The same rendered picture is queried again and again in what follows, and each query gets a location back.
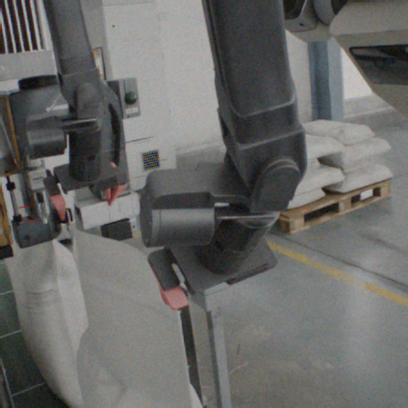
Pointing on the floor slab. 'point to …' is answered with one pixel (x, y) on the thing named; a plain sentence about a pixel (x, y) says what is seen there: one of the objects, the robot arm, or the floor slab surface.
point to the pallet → (340, 202)
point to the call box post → (219, 358)
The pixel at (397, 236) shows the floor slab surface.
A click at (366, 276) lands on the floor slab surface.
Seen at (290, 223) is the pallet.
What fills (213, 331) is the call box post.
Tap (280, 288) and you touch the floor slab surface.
